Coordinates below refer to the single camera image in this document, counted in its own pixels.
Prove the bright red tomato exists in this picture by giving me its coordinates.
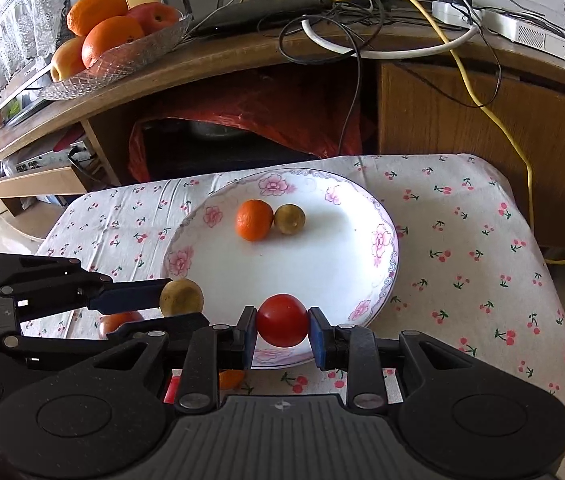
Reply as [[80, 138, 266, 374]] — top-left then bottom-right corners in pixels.
[[256, 294, 309, 348]]

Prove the yellow apple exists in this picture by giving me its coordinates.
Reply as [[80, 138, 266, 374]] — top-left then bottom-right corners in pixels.
[[51, 36, 87, 82]]

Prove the glass fruit bowl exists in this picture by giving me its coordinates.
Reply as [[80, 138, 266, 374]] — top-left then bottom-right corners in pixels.
[[40, 12, 194, 102]]

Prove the black hanging cable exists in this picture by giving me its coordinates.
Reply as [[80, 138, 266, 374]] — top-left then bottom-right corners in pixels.
[[345, 45, 366, 157]]

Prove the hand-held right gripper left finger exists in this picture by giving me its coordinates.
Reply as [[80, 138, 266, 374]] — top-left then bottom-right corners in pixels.
[[80, 305, 259, 414]]

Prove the yellow network cable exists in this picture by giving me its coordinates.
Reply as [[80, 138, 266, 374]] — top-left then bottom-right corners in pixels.
[[235, 0, 565, 266]]

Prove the black television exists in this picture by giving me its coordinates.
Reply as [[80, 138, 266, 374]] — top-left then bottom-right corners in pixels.
[[0, 0, 113, 128]]

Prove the yellow-brown round fruit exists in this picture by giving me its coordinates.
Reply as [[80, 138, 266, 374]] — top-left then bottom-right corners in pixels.
[[159, 278, 205, 318]]

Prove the silver set-top box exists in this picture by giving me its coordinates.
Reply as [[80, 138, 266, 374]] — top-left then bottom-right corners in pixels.
[[1, 140, 94, 179]]

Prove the olive green round fruit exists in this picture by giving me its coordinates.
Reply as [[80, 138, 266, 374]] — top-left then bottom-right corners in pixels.
[[273, 203, 307, 235]]

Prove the white power strip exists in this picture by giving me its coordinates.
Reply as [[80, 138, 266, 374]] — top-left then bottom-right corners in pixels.
[[431, 1, 513, 31]]

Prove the red apple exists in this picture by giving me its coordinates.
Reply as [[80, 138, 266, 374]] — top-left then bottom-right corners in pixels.
[[125, 2, 183, 36]]

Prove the white vented device box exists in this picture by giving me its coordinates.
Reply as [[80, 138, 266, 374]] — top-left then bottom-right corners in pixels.
[[505, 14, 565, 62]]

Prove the white cable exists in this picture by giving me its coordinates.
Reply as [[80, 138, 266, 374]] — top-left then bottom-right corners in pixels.
[[301, 17, 479, 59]]

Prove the wooden television cabinet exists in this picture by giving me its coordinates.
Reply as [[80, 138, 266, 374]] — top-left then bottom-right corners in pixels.
[[0, 0, 565, 251]]

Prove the red plastic bag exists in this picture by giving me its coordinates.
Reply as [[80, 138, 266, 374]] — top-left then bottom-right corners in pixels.
[[127, 80, 364, 184]]

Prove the large orange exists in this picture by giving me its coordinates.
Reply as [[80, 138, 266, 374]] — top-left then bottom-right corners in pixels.
[[66, 0, 129, 38], [81, 16, 146, 69]]

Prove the white floral plate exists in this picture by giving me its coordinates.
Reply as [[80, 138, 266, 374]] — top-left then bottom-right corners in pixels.
[[162, 167, 400, 371]]

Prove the cherry print tablecloth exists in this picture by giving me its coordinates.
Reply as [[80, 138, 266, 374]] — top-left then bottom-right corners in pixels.
[[21, 154, 565, 461]]

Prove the small orange mandarin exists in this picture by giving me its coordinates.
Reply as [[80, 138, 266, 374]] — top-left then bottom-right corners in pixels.
[[219, 369, 244, 391], [236, 199, 274, 242]]

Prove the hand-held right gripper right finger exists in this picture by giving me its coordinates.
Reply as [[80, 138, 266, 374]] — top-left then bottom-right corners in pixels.
[[309, 306, 484, 412]]

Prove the metal pot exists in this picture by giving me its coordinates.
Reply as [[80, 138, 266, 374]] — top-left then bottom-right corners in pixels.
[[190, 120, 249, 141]]

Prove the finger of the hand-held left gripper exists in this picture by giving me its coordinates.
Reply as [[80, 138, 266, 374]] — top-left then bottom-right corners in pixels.
[[5, 312, 211, 367], [0, 256, 174, 322]]

